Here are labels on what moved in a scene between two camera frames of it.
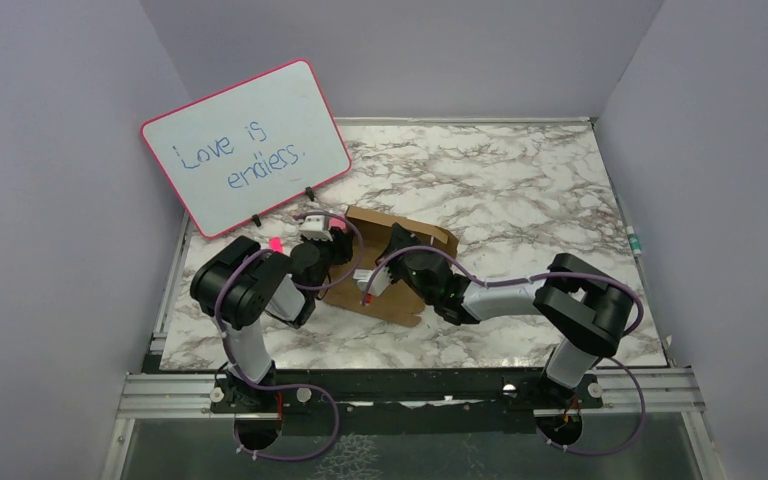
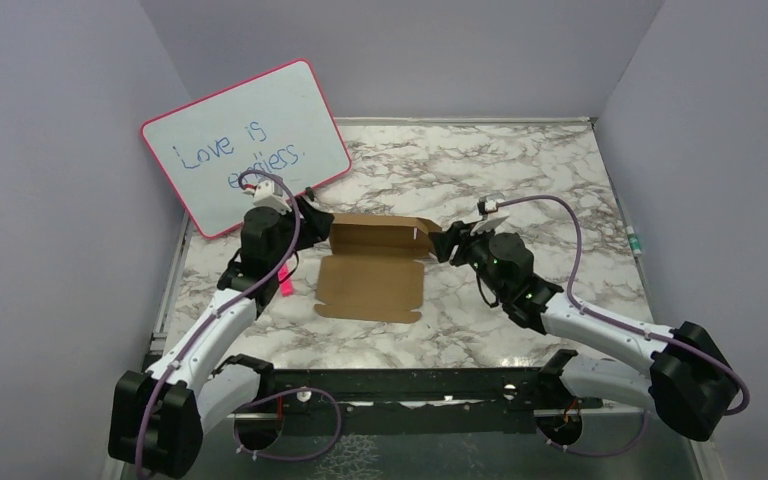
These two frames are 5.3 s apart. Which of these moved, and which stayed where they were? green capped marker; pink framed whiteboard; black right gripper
Moved: black right gripper
Stayed: pink framed whiteboard; green capped marker
